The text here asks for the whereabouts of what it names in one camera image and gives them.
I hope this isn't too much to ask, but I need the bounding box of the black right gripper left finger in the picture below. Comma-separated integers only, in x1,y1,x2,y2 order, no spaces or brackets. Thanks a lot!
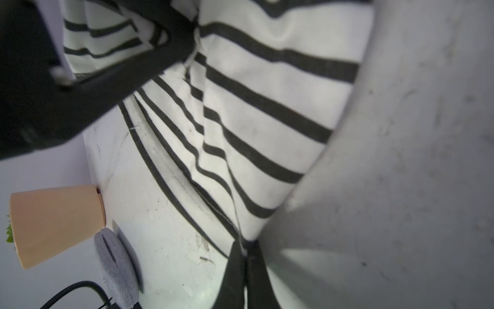
212,240,246,309

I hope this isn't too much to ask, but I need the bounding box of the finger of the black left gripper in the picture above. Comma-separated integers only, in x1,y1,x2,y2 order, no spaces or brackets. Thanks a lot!
1,1,195,159

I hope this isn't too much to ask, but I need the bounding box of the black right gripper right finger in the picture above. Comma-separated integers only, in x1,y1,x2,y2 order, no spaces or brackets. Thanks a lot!
246,241,281,309

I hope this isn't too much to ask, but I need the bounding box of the black white striped tank top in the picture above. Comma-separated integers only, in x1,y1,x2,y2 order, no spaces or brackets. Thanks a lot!
57,0,375,259

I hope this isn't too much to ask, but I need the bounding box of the grey felt pouch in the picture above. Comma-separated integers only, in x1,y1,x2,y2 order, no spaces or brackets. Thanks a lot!
93,227,140,308

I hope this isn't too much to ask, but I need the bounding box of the potted green plant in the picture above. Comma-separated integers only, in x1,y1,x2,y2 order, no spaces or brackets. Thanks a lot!
10,185,106,270

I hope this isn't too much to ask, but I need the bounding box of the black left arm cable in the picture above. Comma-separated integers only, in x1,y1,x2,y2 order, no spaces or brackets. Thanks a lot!
38,281,120,309

